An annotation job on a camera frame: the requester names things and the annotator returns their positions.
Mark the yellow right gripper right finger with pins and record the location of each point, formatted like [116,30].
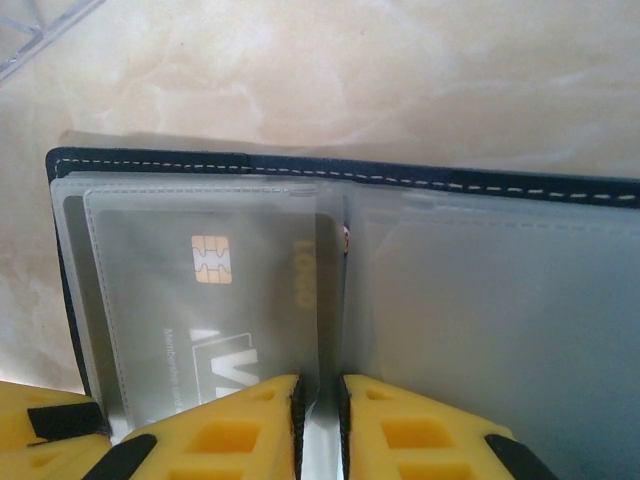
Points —
[425,440]

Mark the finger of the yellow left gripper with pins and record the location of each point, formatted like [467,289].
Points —
[55,450]

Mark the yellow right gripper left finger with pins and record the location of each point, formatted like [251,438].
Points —
[220,440]

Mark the black VIP chip card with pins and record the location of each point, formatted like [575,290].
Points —
[240,310]

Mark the blue card holder wallet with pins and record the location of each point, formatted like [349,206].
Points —
[475,300]

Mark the clear acrylic organizer box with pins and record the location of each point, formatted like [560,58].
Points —
[30,35]

